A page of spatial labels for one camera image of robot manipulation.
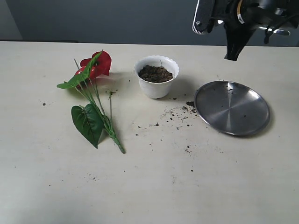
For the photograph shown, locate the red artificial flower with leaves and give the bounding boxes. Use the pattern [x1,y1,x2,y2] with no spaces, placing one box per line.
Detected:
[57,50,126,154]

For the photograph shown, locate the white plastic flower pot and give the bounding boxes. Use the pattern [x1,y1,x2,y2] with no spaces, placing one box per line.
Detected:
[134,55,179,99]

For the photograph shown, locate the round steel plate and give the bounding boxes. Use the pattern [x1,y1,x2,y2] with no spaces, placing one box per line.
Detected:
[193,80,271,137]

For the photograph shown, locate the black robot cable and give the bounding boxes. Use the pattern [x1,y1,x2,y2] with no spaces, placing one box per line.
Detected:
[263,7,299,45]

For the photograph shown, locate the dark brown potting soil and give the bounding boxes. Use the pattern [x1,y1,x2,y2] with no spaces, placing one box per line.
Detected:
[138,65,173,83]

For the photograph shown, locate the loose green stem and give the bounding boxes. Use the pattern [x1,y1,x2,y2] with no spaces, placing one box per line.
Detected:
[109,90,115,124]

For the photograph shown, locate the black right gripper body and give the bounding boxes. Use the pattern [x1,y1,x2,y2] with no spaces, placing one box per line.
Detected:
[206,0,259,33]

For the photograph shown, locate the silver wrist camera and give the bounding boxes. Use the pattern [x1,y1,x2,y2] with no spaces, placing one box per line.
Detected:
[192,0,215,35]

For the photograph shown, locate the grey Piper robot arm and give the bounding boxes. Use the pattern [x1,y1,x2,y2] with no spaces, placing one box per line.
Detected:
[211,0,299,61]

